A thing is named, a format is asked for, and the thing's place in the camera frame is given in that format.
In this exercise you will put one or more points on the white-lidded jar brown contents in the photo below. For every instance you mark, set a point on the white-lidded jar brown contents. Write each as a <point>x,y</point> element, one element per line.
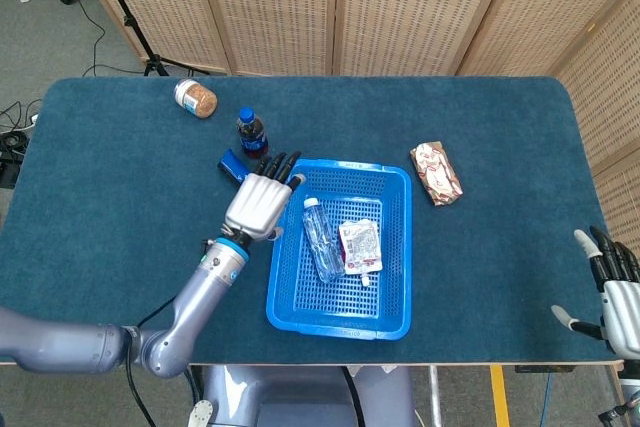
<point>197,99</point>

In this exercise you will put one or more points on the woven wicker folding screen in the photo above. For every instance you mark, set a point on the woven wicker folding screen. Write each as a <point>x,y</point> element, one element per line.
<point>400,7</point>

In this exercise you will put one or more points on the teal table mat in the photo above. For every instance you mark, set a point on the teal table mat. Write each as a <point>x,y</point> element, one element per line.
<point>125,257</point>

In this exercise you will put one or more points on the clear plastic water bottle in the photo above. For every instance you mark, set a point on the clear plastic water bottle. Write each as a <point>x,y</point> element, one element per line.
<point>322,242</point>

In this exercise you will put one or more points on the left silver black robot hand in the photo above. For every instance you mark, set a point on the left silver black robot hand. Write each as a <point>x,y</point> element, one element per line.
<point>257,204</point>

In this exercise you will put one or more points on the silver robot torso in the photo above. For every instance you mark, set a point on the silver robot torso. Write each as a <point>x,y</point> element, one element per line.
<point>300,397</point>

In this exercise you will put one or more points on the red white snack package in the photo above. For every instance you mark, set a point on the red white snack package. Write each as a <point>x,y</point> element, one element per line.
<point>437,174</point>

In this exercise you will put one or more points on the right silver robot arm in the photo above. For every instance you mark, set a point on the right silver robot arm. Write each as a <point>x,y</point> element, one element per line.
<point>627,387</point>

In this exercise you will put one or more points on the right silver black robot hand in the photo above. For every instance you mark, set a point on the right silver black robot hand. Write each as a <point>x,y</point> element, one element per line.
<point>620,307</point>

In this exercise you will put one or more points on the Pepsi cola bottle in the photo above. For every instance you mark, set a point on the Pepsi cola bottle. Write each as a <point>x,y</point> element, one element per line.
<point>252,139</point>

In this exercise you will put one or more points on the blue plastic mesh basket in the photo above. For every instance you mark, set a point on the blue plastic mesh basket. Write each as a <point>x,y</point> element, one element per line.
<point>345,333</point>

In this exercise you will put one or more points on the blue snack packet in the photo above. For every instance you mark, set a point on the blue snack packet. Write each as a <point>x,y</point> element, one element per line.
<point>230,163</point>

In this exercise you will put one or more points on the pink white drink pouch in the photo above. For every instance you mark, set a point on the pink white drink pouch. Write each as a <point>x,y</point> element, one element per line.
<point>360,244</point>

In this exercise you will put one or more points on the black tripod stand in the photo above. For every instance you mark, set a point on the black tripod stand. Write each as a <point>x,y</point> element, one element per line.
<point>131,22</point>

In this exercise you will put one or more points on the metal table leg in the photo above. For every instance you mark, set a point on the metal table leg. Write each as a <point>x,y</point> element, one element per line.
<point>435,397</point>

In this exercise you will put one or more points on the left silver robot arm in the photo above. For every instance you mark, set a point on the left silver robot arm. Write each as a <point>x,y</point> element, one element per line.
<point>200,292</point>

